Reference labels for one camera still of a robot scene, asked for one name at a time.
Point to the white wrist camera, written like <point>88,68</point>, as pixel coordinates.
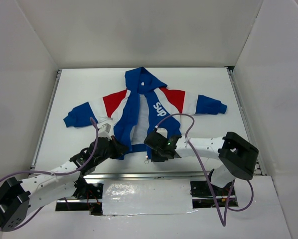
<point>104,131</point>
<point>161,131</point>

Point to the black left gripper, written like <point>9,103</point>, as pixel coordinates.
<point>116,148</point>

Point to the aluminium table frame rail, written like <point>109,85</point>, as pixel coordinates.
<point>76,86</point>

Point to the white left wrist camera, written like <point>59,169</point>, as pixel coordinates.
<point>104,131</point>

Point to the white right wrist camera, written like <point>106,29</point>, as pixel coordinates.
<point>161,131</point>

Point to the blue white red hooded jacket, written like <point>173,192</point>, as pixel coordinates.
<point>146,102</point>

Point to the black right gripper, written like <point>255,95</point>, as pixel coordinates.
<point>153,143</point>

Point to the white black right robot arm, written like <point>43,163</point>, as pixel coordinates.
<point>238,156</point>

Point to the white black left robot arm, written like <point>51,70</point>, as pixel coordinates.
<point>19,198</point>

